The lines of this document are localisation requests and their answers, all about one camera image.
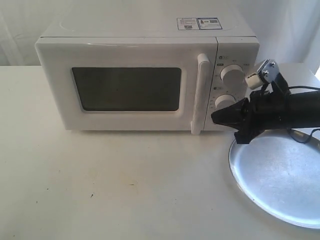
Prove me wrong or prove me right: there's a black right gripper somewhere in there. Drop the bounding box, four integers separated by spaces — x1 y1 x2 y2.
211 90 293 145

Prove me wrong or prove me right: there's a white microwave door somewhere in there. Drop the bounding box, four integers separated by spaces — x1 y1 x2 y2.
34 36 219 136

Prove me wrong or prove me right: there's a white Midea microwave oven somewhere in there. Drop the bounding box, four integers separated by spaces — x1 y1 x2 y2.
34 16 260 136

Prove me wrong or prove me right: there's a white lower timer knob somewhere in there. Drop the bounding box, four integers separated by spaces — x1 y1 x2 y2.
214 94 236 109

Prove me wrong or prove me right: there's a white upper power knob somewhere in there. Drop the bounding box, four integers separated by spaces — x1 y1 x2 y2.
220 64 245 86

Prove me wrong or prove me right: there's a round steel plate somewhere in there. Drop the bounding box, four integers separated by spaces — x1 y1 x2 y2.
228 129 320 229

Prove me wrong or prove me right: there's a white wrist camera on bracket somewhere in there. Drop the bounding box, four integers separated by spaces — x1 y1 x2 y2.
245 59 289 93

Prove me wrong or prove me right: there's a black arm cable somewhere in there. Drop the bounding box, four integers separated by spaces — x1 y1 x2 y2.
277 85 320 144

